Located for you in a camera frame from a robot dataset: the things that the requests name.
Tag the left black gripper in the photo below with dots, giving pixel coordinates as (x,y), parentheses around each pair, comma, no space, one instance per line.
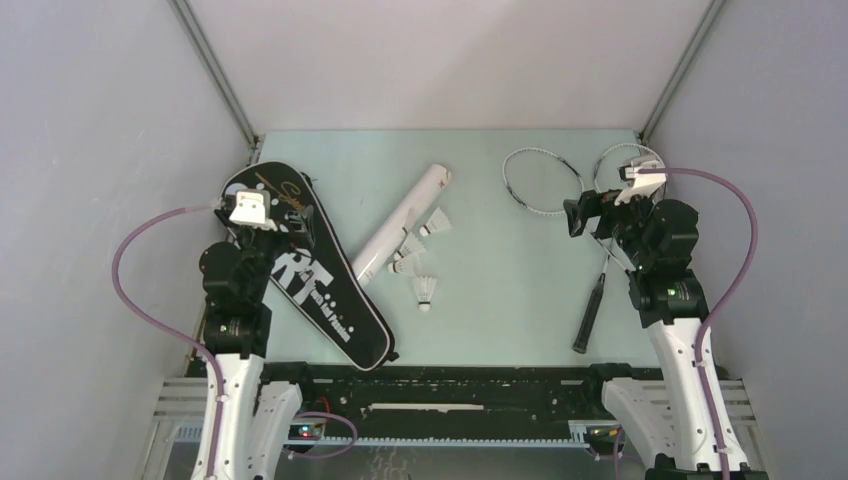
(301,237)

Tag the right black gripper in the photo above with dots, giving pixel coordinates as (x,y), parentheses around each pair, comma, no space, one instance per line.
(591,203)

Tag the white shuttlecock tube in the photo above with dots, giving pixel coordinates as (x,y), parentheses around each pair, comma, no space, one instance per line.
(399,224)

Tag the white shuttlecock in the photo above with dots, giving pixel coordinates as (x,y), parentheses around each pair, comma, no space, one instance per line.
(410,246)
(408,266)
(438,222)
(424,288)

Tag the white shuttlecock bottom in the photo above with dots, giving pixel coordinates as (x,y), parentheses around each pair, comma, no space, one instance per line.
(424,288)

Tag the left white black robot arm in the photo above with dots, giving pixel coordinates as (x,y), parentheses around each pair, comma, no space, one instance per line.
(247,422)

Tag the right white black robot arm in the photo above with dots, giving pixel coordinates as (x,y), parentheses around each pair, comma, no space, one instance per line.
(695,439)

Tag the left white badminton racket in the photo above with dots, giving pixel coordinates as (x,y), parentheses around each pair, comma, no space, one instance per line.
(582,338)

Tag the white badminton racket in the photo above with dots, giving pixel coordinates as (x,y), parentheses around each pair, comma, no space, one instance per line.
(645,154)
(582,338)

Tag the right white badminton racket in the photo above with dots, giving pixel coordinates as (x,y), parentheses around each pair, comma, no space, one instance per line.
(645,154)

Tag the black racket cover bag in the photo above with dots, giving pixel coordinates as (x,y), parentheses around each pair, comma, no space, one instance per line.
(320,283)

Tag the left electronics board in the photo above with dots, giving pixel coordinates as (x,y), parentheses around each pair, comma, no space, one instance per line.
(310,432)

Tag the electronics board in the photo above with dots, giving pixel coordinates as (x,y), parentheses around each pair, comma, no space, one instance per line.
(310,432)
(602,443)

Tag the right electronics board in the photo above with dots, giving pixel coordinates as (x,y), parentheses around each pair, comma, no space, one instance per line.
(602,443)

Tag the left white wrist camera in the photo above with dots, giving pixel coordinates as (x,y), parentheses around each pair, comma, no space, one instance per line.
(252,209)

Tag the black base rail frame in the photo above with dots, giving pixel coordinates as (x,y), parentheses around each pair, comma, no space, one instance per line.
(453,406)

